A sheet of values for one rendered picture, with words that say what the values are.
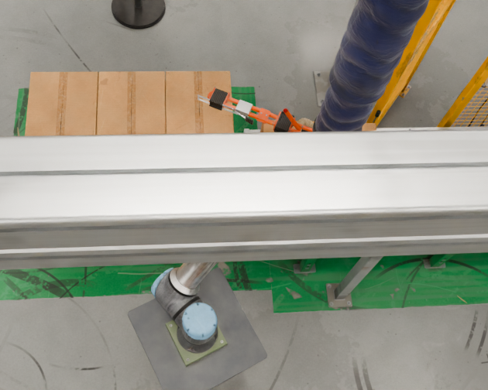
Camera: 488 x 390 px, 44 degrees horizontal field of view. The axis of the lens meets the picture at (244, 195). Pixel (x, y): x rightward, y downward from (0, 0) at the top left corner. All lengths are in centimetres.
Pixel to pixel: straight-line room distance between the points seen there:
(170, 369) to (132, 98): 163
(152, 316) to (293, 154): 251
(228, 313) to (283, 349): 84
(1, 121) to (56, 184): 394
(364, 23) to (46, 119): 211
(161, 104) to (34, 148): 318
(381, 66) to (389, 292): 195
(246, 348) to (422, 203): 248
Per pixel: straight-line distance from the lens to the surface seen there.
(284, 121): 303
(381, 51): 227
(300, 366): 375
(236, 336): 297
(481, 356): 410
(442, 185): 54
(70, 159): 52
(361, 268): 328
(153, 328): 298
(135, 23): 472
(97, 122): 366
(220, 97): 306
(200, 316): 266
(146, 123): 363
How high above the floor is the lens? 366
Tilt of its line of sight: 66 degrees down
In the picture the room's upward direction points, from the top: 11 degrees clockwise
